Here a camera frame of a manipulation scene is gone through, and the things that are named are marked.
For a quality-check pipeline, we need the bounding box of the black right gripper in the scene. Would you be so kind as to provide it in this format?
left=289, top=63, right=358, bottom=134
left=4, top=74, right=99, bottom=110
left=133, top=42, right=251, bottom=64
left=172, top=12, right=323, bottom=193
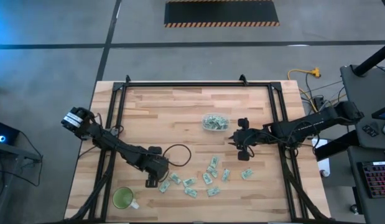
left=228, top=117, right=259, bottom=162

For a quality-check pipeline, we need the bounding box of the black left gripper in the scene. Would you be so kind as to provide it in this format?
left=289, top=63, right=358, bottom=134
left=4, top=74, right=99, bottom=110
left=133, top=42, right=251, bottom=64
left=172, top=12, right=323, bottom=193
left=141, top=145, right=170, bottom=189

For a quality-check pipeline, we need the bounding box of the clear plastic bin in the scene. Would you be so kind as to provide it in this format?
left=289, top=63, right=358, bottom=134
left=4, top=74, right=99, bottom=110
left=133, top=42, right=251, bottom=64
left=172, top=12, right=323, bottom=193
left=201, top=113, right=231, bottom=132

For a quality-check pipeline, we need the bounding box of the green mug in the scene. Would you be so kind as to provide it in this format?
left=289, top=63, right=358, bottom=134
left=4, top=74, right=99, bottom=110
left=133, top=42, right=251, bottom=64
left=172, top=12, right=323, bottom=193
left=111, top=186, right=141, bottom=210

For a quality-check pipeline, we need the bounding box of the white box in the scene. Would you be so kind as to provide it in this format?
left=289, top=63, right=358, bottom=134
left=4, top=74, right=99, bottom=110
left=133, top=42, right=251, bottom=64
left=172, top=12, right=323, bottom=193
left=311, top=138, right=332, bottom=178

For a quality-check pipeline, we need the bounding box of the black power strip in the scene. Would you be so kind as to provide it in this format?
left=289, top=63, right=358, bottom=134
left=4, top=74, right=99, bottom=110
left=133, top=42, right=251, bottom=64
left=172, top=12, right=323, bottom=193
left=312, top=95, right=325, bottom=110

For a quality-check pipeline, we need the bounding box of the black desk beam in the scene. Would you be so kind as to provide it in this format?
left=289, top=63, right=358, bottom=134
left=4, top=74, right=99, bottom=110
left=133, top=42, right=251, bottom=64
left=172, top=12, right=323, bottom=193
left=313, top=130, right=361, bottom=161

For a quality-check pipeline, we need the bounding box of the black hazard-striped floor mat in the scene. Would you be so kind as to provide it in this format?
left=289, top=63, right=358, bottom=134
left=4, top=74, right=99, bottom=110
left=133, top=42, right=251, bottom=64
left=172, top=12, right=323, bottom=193
left=164, top=0, right=281, bottom=29

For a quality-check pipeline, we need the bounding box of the small black controller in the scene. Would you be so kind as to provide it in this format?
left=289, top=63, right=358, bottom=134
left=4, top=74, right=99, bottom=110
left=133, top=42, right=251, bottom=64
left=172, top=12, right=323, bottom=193
left=361, top=123, right=380, bottom=138

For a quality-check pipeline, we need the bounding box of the grey side desk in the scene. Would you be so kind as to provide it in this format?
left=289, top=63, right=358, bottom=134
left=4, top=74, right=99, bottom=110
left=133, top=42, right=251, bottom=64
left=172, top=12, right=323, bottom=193
left=340, top=63, right=385, bottom=224

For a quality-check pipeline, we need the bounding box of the backlit black keyboard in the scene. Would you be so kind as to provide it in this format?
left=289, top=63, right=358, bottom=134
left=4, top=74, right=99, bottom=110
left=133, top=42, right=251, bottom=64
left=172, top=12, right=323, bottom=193
left=361, top=160, right=385, bottom=199

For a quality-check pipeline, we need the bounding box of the grey side table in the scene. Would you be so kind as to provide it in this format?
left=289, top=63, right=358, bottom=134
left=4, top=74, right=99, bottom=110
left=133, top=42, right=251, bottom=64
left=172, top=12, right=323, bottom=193
left=0, top=139, right=44, bottom=162

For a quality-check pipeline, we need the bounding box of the black pole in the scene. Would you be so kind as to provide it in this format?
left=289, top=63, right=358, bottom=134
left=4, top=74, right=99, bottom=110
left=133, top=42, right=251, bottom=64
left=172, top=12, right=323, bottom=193
left=353, top=41, right=385, bottom=77

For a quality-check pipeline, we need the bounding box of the black computer with blue light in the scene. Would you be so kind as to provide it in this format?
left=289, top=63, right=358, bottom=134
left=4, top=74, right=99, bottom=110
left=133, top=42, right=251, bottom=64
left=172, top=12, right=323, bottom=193
left=0, top=119, right=21, bottom=146

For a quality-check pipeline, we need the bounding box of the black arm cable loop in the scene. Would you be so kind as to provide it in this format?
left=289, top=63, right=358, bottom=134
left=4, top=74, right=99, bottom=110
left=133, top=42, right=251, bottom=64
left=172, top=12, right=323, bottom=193
left=162, top=143, right=192, bottom=168

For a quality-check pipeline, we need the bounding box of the yellow extension cord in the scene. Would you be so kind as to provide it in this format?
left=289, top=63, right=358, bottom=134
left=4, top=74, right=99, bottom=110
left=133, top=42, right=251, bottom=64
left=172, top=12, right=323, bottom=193
left=287, top=67, right=322, bottom=113

